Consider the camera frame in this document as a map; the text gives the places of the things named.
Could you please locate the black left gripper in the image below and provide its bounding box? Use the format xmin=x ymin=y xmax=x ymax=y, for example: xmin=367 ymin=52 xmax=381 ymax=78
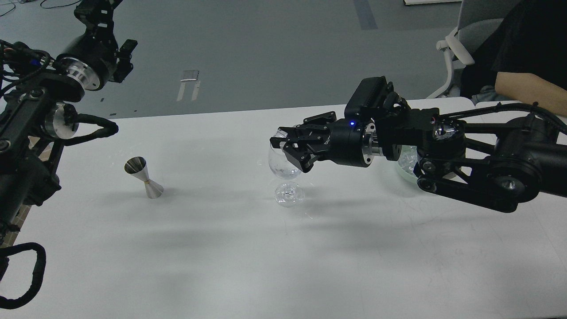
xmin=55 ymin=0 xmax=138 ymax=91

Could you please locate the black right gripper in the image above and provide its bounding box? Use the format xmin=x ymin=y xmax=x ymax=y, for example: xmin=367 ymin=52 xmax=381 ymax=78
xmin=270 ymin=111 xmax=382 ymax=173

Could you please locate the steel double jigger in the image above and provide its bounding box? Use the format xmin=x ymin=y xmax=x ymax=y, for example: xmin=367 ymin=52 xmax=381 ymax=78
xmin=124 ymin=157 xmax=164 ymax=198

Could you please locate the person's forearm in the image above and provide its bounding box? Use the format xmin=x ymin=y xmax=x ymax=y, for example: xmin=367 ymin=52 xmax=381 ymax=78
xmin=495 ymin=71 xmax=567 ymax=117

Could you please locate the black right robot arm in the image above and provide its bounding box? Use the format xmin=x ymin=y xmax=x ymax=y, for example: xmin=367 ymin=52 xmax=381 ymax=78
xmin=270 ymin=76 xmax=567 ymax=213

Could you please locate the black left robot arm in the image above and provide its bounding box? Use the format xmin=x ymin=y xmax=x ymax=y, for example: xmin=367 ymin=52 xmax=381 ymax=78
xmin=0 ymin=0 xmax=137 ymax=241

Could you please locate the clear wine glass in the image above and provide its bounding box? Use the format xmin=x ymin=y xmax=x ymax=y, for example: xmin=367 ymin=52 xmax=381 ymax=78
xmin=268 ymin=143 xmax=305 ymax=208

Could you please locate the pile of ice cubes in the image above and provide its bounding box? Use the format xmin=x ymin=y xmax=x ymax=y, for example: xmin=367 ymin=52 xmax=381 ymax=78
xmin=397 ymin=145 xmax=419 ymax=175

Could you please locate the silver floor plate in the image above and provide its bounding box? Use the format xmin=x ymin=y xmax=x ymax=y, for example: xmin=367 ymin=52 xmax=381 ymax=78
xmin=176 ymin=69 xmax=201 ymax=102

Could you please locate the green bowl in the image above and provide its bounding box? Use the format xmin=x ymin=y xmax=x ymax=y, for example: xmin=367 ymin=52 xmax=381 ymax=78
xmin=396 ymin=145 xmax=420 ymax=186

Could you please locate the beige checkered sofa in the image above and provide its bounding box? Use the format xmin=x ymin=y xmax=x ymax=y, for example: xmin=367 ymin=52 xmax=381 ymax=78
xmin=3 ymin=143 xmax=53 ymax=248

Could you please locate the white office chair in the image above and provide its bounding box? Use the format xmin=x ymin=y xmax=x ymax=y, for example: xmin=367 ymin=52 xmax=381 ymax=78
xmin=428 ymin=0 xmax=519 ymax=99

